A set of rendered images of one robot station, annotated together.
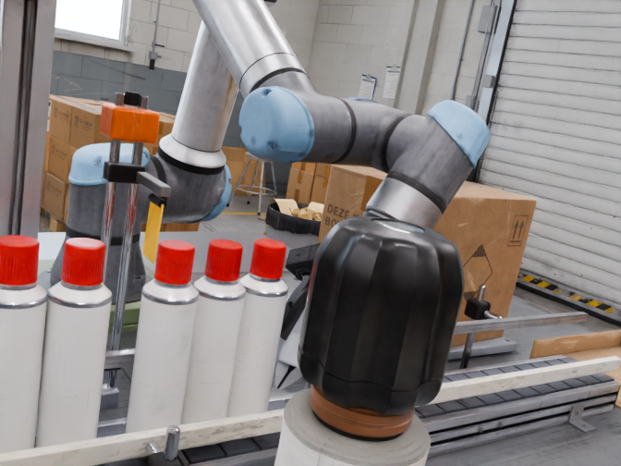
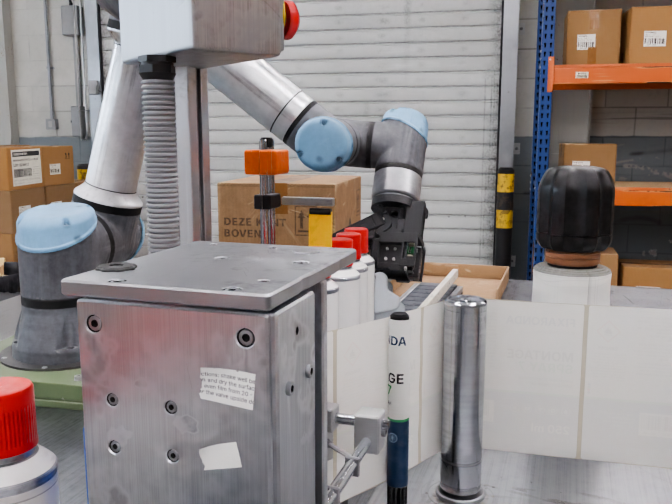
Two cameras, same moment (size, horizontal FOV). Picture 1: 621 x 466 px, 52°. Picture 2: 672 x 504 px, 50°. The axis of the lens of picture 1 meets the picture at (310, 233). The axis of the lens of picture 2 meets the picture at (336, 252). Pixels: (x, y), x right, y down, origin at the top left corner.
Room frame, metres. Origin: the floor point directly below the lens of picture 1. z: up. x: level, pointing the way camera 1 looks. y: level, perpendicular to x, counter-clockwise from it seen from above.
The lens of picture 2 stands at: (-0.15, 0.65, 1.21)
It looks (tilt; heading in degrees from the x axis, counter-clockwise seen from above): 9 degrees down; 323
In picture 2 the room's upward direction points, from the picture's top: straight up
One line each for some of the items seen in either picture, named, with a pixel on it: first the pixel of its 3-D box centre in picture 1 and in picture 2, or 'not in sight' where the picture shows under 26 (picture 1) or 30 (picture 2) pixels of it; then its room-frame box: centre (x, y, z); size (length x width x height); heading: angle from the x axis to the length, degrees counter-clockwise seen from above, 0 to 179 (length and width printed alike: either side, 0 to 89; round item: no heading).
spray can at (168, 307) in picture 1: (164, 348); (339, 318); (0.55, 0.12, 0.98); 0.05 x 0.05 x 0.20
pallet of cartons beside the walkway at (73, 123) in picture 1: (115, 172); not in sight; (4.41, 1.44, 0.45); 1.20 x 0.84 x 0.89; 43
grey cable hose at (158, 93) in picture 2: not in sight; (161, 169); (0.50, 0.37, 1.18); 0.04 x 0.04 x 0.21
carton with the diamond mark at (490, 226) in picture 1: (420, 253); (295, 240); (1.14, -0.21, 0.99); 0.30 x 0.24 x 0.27; 132
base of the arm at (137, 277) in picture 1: (101, 255); (62, 321); (1.00, 0.33, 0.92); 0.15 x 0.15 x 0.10
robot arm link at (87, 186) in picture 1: (112, 186); (60, 248); (1.00, 0.33, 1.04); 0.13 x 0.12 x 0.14; 134
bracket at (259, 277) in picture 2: not in sight; (225, 267); (0.19, 0.47, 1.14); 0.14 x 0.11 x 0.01; 125
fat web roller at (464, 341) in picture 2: not in sight; (462, 399); (0.28, 0.18, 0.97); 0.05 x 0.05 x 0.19
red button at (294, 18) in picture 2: not in sight; (281, 19); (0.47, 0.25, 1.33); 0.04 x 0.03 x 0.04; 0
